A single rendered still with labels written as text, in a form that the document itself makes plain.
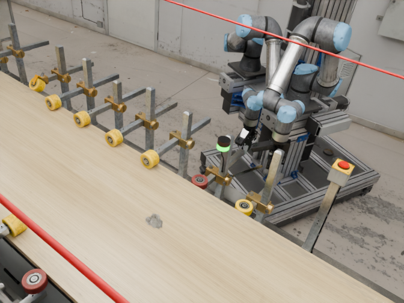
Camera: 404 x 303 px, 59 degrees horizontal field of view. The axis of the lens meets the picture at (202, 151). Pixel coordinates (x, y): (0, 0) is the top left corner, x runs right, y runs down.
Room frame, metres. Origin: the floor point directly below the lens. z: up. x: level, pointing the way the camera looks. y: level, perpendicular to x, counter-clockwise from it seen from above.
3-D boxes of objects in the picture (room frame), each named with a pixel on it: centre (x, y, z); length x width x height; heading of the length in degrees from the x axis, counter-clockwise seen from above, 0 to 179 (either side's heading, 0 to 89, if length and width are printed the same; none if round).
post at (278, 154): (1.25, -0.33, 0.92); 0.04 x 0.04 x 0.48; 58
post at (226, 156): (1.39, -0.12, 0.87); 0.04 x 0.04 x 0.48; 58
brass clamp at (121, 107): (1.79, 0.54, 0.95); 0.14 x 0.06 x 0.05; 58
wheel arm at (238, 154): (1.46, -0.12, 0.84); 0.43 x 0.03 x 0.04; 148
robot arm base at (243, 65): (2.36, -0.25, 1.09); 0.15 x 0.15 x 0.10
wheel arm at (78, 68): (2.14, 0.93, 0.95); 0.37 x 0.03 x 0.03; 148
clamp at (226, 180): (1.40, -0.10, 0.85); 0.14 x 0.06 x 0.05; 58
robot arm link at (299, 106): (1.45, -0.38, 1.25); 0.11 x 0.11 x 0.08; 60
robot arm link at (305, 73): (1.94, -0.53, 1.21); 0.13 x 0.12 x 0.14; 60
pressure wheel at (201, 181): (1.28, -0.01, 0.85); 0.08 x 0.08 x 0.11
